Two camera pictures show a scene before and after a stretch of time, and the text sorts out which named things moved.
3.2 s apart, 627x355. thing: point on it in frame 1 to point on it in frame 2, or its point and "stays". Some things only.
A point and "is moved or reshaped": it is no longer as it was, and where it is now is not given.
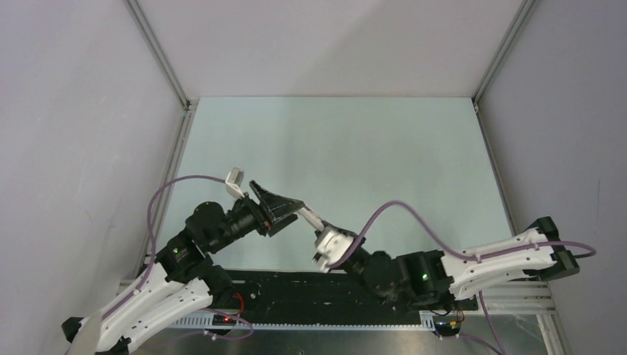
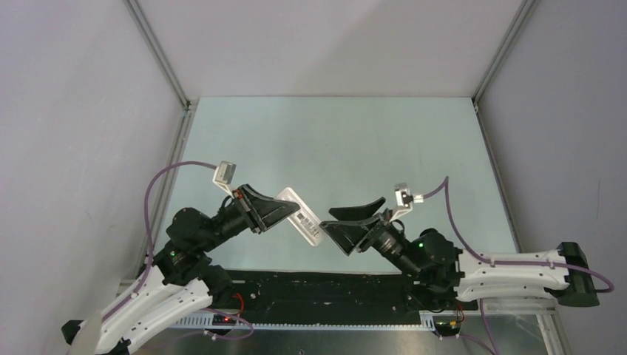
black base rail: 319,293 stays
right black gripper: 352,234 to 355,226
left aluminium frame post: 185,103 stays
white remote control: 315,220 is moved or reshaped
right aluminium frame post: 526,10 stays
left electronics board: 222,319 stays
